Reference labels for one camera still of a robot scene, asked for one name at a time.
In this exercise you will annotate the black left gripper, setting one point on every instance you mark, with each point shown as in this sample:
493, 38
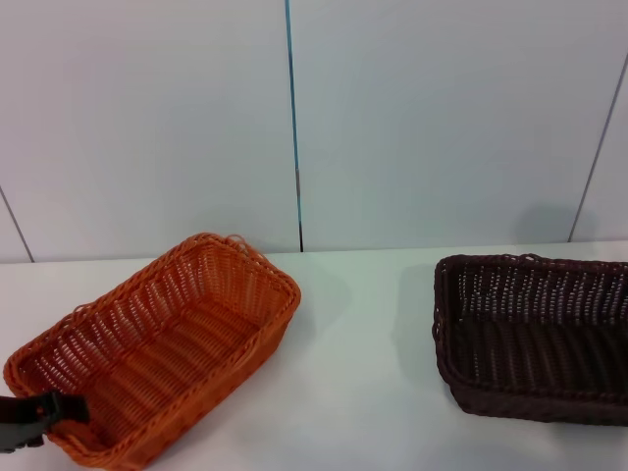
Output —
17, 417

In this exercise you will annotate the orange woven plastic basket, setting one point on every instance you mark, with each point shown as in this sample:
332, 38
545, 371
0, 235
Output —
167, 353

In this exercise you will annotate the dark brown woven basket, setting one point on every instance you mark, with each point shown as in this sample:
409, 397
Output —
530, 353

